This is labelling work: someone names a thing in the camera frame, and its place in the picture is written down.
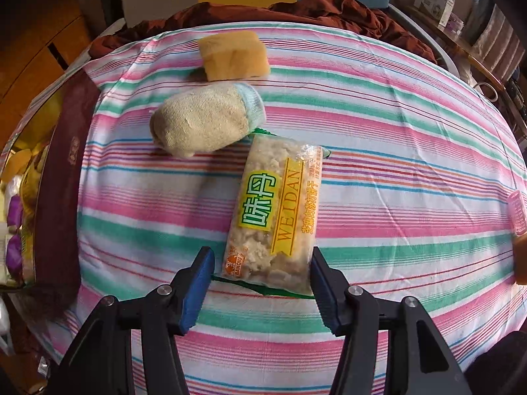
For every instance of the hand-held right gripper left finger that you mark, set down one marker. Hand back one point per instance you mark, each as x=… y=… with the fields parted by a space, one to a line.
x=198 y=292

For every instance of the maroon box with gold lining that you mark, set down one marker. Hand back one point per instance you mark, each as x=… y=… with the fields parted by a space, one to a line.
x=61 y=197

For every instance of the rolled cream sock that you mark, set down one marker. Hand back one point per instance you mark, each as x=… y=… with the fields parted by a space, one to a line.
x=206 y=121

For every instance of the crushed cracker packet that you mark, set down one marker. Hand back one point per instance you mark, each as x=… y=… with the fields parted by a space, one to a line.
x=271 y=214

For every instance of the beige patterned curtain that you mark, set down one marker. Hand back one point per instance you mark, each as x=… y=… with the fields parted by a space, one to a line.
x=496 y=39

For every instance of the person's dark clothing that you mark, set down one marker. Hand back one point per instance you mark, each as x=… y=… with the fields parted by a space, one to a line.
x=502 y=370

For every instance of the wooden desk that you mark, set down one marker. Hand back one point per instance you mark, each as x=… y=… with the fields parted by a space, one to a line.
x=473 y=55

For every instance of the pink hair roller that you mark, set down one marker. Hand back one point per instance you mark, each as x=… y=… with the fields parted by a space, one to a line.
x=519 y=210

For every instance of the white cardboard box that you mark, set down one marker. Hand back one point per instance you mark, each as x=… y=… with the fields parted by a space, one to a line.
x=432 y=2

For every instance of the tan wedge sponge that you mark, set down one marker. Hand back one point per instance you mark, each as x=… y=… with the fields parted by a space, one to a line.
x=521 y=259

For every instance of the yellow rectangular sponge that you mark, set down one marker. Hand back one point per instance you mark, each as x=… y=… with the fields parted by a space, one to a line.
x=232 y=55

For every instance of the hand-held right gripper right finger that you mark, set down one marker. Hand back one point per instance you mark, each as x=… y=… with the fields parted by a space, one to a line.
x=325 y=296

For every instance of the orange wooden cabinet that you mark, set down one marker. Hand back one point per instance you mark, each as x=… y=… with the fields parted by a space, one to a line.
x=41 y=57

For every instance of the striped bed sheet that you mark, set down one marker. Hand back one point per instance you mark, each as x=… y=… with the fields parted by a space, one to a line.
x=391 y=152

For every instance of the small purple box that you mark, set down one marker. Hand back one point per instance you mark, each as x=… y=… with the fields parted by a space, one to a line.
x=454 y=23

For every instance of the rust brown blanket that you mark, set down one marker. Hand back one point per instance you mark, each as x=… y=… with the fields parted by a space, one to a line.
x=321 y=12

